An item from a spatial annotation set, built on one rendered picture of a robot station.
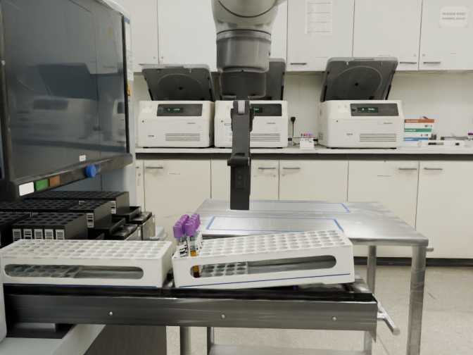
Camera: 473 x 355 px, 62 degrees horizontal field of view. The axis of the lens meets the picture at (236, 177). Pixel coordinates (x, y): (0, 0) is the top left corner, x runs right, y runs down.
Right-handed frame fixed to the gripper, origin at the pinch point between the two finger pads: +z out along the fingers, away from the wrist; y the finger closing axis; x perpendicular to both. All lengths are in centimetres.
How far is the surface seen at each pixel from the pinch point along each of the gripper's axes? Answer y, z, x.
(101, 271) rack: 4.1, 16.1, 26.5
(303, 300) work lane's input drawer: -5.9, 16.0, -10.3
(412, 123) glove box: 270, -16, -131
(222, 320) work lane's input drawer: -6.2, 19.8, 2.6
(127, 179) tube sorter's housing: 55, 5, 38
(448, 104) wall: 292, -33, -169
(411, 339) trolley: 26, 39, -41
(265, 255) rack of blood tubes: -4.6, 9.1, -4.2
